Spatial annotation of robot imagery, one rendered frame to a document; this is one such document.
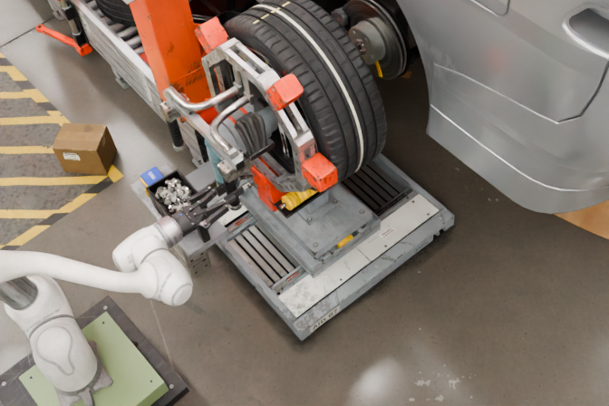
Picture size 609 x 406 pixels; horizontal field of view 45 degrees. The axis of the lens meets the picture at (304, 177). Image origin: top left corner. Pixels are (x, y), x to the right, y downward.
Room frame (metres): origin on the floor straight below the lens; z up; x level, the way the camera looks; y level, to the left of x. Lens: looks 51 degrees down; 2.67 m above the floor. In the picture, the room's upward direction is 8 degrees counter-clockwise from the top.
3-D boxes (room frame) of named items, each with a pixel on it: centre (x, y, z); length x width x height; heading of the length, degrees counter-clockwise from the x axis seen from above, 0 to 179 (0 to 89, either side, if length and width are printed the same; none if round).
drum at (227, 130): (1.69, 0.19, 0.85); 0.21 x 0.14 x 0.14; 122
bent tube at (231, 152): (1.58, 0.18, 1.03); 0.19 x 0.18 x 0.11; 122
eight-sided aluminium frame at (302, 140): (1.73, 0.13, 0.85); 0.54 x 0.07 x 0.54; 32
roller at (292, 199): (1.68, -0.02, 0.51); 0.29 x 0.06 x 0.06; 122
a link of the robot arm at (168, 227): (1.33, 0.43, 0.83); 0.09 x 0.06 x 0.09; 32
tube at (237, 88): (1.74, 0.28, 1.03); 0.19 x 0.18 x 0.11; 122
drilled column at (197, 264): (1.74, 0.51, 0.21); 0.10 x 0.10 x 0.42; 32
